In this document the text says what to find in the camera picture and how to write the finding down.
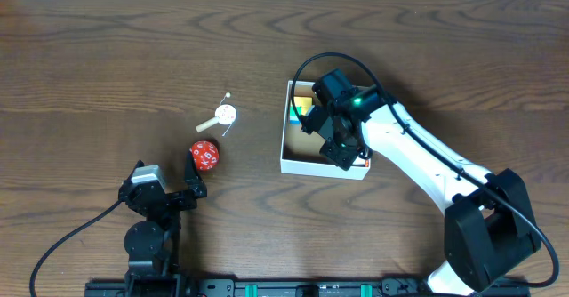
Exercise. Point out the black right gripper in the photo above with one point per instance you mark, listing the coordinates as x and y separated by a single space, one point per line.
341 160

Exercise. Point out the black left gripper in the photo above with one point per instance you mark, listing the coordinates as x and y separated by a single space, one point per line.
171 199

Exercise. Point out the red polyhedral die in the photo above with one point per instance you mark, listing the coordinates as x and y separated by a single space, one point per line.
205 154

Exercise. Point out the colourful puzzle cube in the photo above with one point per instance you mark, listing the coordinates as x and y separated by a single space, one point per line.
299 106

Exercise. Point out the small white rattle drum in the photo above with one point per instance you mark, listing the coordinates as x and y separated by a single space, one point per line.
225 114

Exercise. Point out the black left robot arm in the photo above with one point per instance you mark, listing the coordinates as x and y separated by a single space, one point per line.
153 244

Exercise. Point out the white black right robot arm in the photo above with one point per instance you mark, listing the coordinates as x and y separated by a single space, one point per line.
489 223

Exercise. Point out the white cardboard box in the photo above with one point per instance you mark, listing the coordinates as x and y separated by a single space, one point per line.
299 152

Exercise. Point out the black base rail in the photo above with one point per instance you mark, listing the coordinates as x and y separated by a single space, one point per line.
388 287

